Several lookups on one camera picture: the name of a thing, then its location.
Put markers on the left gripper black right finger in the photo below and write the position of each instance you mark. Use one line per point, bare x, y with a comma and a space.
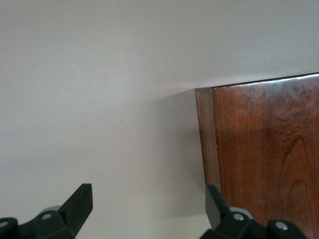
216, 211

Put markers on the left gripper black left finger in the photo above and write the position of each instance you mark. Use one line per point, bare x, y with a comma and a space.
77, 206

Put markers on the dark red wooden cabinet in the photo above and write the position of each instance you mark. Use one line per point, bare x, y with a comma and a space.
261, 149

